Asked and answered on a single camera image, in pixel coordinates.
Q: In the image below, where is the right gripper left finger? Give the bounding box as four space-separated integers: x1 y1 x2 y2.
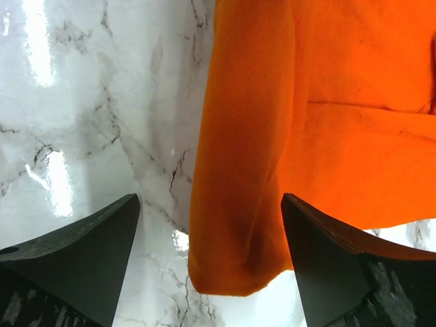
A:
1 194 140 326

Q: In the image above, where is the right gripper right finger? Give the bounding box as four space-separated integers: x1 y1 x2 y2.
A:
281 194 435 327

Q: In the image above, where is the orange t shirt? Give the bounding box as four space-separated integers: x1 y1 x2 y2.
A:
188 1 435 296

